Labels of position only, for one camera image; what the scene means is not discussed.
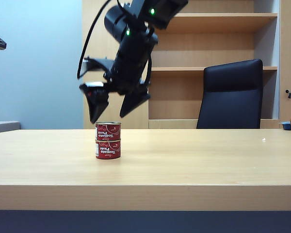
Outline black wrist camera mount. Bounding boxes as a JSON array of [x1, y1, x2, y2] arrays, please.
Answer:
[[83, 56, 115, 73]]

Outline black office chair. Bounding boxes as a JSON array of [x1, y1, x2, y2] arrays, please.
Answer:
[[196, 59, 263, 130]]

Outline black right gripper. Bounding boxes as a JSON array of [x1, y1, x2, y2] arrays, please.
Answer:
[[79, 31, 159, 124]]

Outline light wood shelf cabinet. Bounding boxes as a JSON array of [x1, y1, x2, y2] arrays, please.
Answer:
[[81, 0, 291, 130]]

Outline grey low ledge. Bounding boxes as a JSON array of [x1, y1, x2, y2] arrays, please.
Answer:
[[0, 120, 21, 134]]

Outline red tomato paste can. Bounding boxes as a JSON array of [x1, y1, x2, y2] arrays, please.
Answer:
[[95, 139, 122, 160], [95, 121, 122, 142]]

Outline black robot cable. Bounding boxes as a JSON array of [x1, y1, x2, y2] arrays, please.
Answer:
[[77, 0, 112, 80]]

